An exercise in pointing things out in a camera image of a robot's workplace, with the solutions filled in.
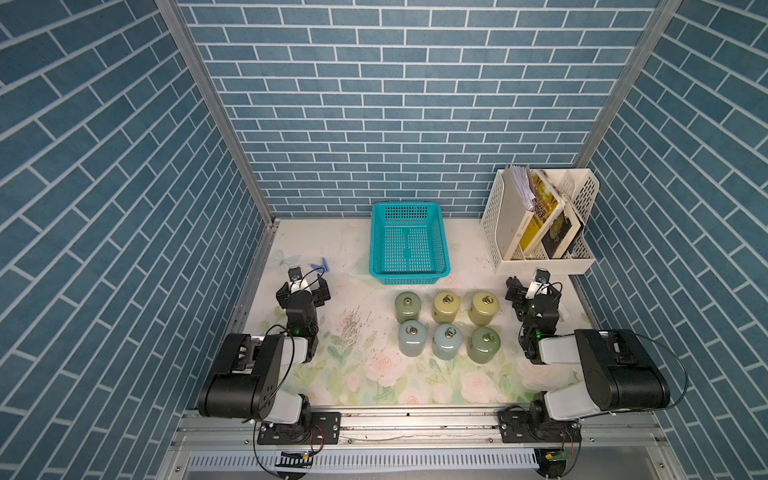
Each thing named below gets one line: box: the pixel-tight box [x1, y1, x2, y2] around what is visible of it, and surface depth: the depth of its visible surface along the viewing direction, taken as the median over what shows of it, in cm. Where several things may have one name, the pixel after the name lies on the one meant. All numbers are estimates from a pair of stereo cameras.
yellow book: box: [519, 169, 566, 255], surface depth 98 cm
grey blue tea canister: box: [398, 320, 427, 357], surface depth 84 cm
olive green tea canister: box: [432, 290, 460, 324], surface depth 90 cm
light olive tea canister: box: [468, 291, 500, 326], surface depth 90 cm
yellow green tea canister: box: [395, 291, 422, 324], surface depth 89 cm
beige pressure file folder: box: [496, 165, 535, 261], surface depth 91 cm
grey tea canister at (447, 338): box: [432, 323, 463, 360], surface depth 82 cm
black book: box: [541, 202, 581, 259], surface depth 98 cm
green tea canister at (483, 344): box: [466, 326, 501, 364], surface depth 82 cm
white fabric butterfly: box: [267, 249, 301, 271], surface depth 110 cm
